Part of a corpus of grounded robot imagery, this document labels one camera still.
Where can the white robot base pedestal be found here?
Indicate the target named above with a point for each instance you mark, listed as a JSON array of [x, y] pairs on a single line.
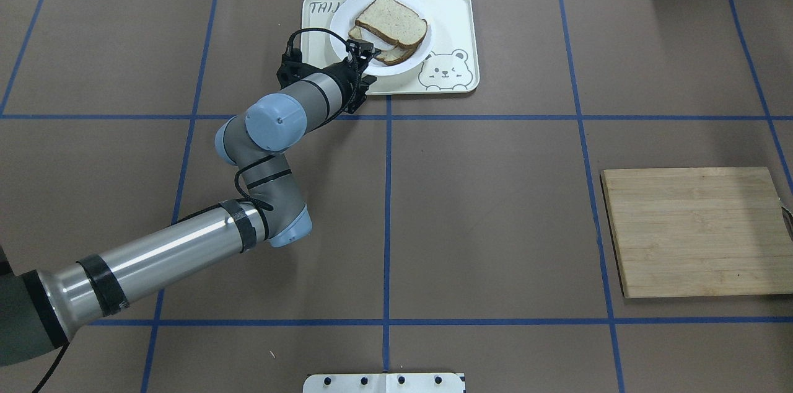
[[386, 382]]

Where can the bread slice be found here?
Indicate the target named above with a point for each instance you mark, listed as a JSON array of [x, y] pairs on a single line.
[[393, 22], [388, 55]]

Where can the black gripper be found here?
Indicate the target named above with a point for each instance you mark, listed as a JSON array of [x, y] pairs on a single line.
[[351, 80]]

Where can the cream bear serving tray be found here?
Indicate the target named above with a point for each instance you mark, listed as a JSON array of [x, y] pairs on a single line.
[[451, 67]]

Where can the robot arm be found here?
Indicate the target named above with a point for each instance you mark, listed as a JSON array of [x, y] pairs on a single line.
[[42, 311]]

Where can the wooden cutting board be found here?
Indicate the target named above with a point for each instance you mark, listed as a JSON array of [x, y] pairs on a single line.
[[698, 231]]

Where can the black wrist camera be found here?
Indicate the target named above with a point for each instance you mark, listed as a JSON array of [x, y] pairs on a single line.
[[293, 68]]

